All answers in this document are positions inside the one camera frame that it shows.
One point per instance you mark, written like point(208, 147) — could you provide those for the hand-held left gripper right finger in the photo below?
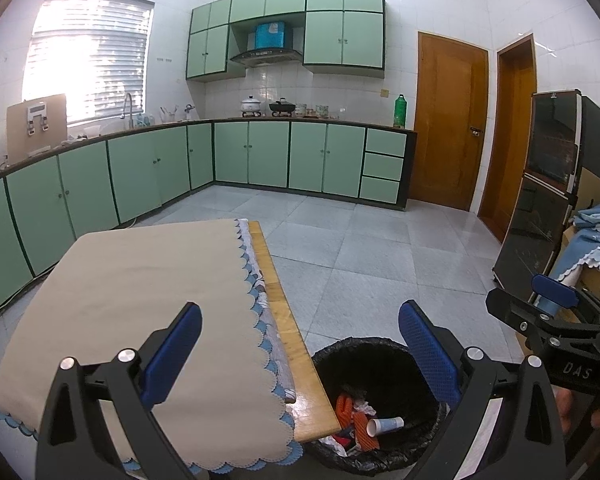
point(427, 355)

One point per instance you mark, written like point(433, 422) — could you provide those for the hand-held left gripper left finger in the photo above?
point(172, 355)

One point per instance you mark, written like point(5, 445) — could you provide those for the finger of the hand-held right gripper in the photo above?
point(512, 307)
point(555, 291)

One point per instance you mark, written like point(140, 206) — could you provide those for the black bin with liner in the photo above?
point(375, 365)

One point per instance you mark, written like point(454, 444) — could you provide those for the blue paper cup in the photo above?
point(386, 426)

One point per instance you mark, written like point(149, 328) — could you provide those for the orange ribbed foam net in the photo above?
point(344, 408)

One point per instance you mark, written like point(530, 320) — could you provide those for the orange mesh foam net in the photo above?
point(365, 437)

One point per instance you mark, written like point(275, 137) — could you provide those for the person's right hand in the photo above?
point(564, 410)

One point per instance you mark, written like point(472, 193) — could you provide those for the cardboard box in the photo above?
point(597, 285)

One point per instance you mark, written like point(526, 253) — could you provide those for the light blue scalloped cloth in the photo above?
point(595, 240)

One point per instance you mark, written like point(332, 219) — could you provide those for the beige tablecloth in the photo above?
point(130, 270)

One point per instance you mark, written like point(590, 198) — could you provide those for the wooden table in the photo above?
point(285, 310)

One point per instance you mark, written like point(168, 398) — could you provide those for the narrow wooden door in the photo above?
point(510, 150)

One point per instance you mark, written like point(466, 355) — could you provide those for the green base cabinets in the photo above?
point(270, 155)

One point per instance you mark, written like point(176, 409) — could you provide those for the green bottle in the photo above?
point(399, 112)

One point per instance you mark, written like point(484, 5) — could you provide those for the utensil holder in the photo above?
point(169, 115)

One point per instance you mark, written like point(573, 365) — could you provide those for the metal faucet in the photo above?
point(126, 107)

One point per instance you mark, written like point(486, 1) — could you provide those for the white cooking pot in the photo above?
point(251, 106)

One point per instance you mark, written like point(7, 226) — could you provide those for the glass jar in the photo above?
point(301, 109)
point(322, 110)

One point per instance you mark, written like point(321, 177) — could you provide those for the wooden board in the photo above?
point(17, 135)

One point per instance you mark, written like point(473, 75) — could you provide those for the black wok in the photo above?
point(282, 107)

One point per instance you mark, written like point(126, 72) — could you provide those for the window with white blinds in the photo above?
point(90, 55)

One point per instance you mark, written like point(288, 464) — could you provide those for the black range hood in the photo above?
point(265, 56)

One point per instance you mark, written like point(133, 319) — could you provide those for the blue box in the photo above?
point(270, 36)

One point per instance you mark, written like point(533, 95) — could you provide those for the white clip bracket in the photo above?
point(37, 119)

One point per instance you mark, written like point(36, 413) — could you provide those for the green wall cabinets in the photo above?
point(342, 35)

